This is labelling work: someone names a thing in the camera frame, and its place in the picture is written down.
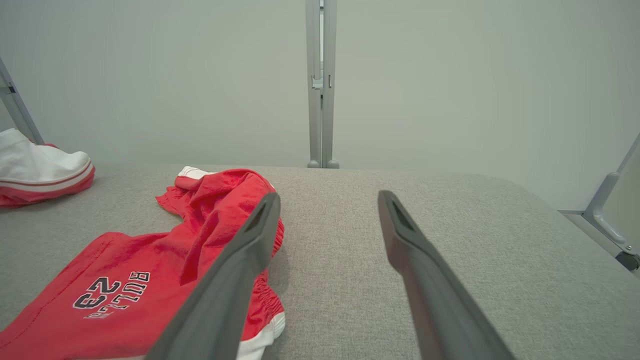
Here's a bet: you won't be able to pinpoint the grey frame with perforated bracket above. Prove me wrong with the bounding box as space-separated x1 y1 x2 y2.
0 57 45 146

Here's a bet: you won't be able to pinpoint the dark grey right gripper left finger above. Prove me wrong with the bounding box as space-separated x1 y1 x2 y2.
145 192 282 360

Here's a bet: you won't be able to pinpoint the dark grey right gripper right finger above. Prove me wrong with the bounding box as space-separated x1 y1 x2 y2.
377 190 516 360

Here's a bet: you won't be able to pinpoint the grey double partition post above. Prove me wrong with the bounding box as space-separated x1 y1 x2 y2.
306 0 341 169

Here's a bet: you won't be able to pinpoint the red jersey with white sleeves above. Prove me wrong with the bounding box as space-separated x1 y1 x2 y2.
0 128 96 208

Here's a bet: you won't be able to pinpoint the red shorts with white trim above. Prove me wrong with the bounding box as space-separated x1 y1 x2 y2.
0 167 287 360

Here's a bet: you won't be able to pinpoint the grey frame with plain bracket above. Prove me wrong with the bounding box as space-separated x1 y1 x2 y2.
559 132 640 273

